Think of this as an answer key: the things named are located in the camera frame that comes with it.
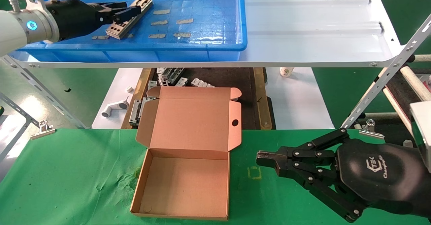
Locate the silver spring clamp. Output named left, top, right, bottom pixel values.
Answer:
left=359, top=119, right=385, bottom=140
left=30, top=120, right=56, bottom=141

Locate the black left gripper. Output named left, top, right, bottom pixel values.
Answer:
left=45, top=0, right=142, bottom=43

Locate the black foam mat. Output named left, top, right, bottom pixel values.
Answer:
left=387, top=68, right=431, bottom=125

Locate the white lower shelf board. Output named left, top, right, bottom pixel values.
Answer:
left=92, top=67, right=334, bottom=130

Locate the wooden framed black tray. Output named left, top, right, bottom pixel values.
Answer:
left=121, top=67, right=276, bottom=130

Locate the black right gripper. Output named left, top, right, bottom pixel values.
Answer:
left=257, top=128, right=431, bottom=223

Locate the white background shelving rack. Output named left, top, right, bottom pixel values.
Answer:
left=0, top=92, right=38, bottom=163

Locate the open cardboard box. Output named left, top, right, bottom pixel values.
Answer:
left=130, top=86, right=243, bottom=221

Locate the large blue plastic tray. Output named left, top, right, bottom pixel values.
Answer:
left=10, top=0, right=248, bottom=63

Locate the green tablecloth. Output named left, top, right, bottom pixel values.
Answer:
left=0, top=128, right=431, bottom=225

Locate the perforated white shelf post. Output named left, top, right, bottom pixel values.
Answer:
left=340, top=14, right=431, bottom=130
left=0, top=55, right=92, bottom=130

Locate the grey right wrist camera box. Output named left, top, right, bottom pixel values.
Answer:
left=409, top=101, right=431, bottom=173

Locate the white pipe fitting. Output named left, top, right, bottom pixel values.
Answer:
left=101, top=96, right=130, bottom=118

